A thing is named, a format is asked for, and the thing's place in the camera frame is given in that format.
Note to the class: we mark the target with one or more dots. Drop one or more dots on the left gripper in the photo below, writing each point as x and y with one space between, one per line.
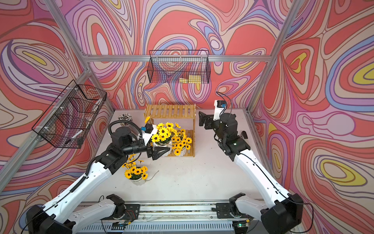
150 154

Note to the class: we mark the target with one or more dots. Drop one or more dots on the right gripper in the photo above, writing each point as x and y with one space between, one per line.
203 117

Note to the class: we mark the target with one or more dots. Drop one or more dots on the sunflower pot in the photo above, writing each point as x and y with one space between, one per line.
182 143
135 172
164 133

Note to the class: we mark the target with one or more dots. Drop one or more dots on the wooden two-tier shelf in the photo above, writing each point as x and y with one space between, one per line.
184 115

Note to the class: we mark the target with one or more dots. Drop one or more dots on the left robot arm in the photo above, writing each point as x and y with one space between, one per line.
81 181

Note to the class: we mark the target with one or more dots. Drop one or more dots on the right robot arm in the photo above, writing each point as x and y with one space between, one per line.
257 175

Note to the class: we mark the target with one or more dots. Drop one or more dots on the grey black stapler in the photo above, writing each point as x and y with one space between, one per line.
244 135

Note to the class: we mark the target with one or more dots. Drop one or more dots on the clear cup of pencils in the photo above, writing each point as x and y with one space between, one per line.
125 117

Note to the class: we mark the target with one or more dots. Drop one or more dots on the yellow sticky notes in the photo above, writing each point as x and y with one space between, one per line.
192 79

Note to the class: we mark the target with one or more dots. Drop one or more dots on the white marker in basket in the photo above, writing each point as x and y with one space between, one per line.
73 137

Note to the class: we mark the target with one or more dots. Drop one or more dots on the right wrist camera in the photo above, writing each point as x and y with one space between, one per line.
219 107

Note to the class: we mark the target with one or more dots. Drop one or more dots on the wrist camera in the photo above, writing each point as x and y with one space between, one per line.
219 107
148 131

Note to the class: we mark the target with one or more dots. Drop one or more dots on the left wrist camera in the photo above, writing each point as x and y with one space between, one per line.
148 131

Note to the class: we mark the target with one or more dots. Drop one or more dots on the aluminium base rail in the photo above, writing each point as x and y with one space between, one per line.
178 212

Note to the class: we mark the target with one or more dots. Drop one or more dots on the back black wire basket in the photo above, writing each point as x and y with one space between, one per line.
168 66

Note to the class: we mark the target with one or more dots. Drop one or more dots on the black wire basket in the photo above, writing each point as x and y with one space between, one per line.
77 107
168 66

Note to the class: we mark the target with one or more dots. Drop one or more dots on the left black wire basket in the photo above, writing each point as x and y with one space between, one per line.
77 107

